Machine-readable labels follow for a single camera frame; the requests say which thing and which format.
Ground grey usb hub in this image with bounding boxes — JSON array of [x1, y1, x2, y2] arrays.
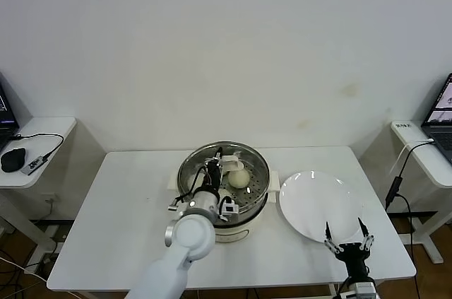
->
[[20, 156, 47, 176]]

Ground round glass lid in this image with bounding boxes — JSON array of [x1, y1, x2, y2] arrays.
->
[[177, 141, 271, 213]]

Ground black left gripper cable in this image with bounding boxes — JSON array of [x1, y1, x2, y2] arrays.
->
[[168, 166, 209, 212]]

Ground white side desk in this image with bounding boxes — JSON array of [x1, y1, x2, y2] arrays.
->
[[0, 117, 77, 254], [390, 120, 452, 264]]

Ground cream electric cooker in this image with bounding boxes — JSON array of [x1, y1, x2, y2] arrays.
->
[[168, 185, 280, 245]]

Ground black computer mouse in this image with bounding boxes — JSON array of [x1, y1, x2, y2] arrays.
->
[[0, 148, 28, 173]]

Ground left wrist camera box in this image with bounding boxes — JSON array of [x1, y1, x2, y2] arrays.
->
[[218, 199, 239, 217]]

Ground black hub cable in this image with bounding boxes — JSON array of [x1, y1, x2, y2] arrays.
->
[[10, 132, 64, 158]]

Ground white power strip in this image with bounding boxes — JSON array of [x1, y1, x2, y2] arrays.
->
[[44, 225, 61, 243]]

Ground white laptop cable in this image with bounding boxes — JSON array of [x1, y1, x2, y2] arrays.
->
[[388, 139, 434, 176]]

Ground white round plate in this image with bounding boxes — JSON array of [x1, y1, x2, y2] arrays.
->
[[278, 170, 364, 243]]

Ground black floor bar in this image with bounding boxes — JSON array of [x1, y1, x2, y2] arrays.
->
[[386, 210, 439, 219]]

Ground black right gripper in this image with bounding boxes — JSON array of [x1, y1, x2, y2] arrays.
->
[[323, 216, 375, 281]]

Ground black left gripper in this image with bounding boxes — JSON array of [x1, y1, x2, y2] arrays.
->
[[204, 148, 225, 190]]

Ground stainless steel steamer basket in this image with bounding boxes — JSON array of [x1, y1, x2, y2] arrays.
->
[[166, 142, 281, 222]]

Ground black cable with adapter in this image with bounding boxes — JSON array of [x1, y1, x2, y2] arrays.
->
[[384, 139, 435, 243]]

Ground black laptop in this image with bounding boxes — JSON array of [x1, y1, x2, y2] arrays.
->
[[0, 72, 19, 153], [420, 73, 452, 165]]

